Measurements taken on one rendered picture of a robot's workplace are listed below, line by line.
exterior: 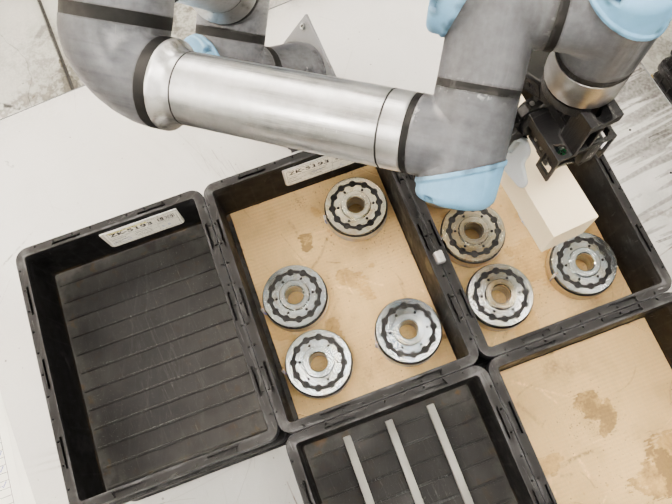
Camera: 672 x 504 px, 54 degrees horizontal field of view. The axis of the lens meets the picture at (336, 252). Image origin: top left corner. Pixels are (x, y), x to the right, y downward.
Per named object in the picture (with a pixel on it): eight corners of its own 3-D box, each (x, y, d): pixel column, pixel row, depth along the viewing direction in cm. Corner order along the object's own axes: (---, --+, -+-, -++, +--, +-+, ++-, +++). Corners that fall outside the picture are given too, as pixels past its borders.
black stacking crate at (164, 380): (50, 273, 112) (16, 253, 101) (216, 215, 114) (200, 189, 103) (105, 508, 100) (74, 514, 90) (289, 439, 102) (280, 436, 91)
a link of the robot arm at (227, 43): (233, 107, 123) (167, 102, 114) (242, 32, 119) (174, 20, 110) (272, 119, 115) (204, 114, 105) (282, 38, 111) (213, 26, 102)
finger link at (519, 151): (498, 208, 82) (534, 170, 74) (476, 169, 84) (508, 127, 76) (518, 201, 83) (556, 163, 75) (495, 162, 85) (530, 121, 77)
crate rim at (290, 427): (203, 192, 105) (200, 186, 103) (380, 130, 107) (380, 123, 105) (283, 437, 93) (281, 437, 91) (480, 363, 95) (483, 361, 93)
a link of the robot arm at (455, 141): (28, 116, 70) (485, 224, 55) (31, 7, 67) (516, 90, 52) (102, 114, 81) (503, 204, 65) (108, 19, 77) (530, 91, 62)
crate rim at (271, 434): (20, 256, 103) (12, 251, 101) (203, 192, 105) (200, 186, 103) (78, 515, 91) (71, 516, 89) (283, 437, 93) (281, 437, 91)
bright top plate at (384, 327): (364, 314, 103) (364, 314, 102) (423, 288, 104) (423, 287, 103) (392, 374, 100) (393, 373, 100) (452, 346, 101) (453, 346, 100)
